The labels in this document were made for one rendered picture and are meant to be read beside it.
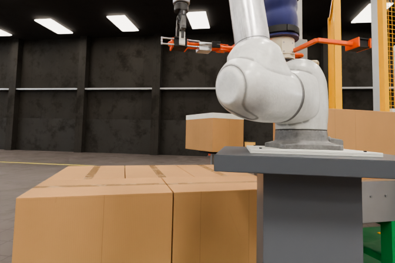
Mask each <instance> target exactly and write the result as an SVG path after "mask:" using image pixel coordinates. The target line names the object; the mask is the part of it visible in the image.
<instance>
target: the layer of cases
mask: <svg viewBox="0 0 395 263"><path fill-rule="evenodd" d="M256 243H257V176H254V175H252V174H249V173H234V172H219V171H214V165H158V166H68V167H67V168H65V169H63V170H61V171H60V172H58V173H56V174H55V175H53V176H52V177H50V178H48V179H47V180H45V181H43V182H42V183H40V184H38V185H37V186H35V187H34V188H32V189H30V190H29V191H27V192H25V193H24V194H22V195H20V196H19V197H17V198H16V206H15V223H14V240H13V249H12V263H256Z"/></svg>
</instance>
